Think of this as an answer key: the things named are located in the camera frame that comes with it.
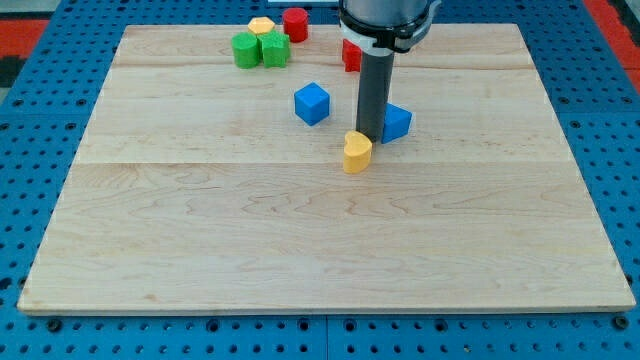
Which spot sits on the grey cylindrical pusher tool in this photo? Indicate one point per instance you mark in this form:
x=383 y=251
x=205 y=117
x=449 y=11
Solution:
x=373 y=92

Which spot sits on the wooden board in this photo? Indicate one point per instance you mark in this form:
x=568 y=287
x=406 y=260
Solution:
x=197 y=190

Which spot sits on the blue triangle block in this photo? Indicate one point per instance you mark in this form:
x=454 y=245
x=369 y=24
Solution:
x=396 y=123

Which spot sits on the blue cube block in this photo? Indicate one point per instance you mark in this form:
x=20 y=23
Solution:
x=312 y=103

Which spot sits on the green cylinder block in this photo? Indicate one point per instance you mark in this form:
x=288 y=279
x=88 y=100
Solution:
x=245 y=48

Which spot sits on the yellow heart block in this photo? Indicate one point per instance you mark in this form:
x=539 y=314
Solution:
x=357 y=152

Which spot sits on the yellow hexagon block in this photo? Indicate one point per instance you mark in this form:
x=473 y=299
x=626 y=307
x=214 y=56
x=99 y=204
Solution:
x=260 y=25

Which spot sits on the red cylinder block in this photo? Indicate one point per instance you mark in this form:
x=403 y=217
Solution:
x=295 y=24

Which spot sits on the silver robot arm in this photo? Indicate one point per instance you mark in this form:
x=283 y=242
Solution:
x=380 y=27

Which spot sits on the green star block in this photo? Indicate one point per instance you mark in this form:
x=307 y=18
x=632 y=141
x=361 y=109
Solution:
x=275 y=49

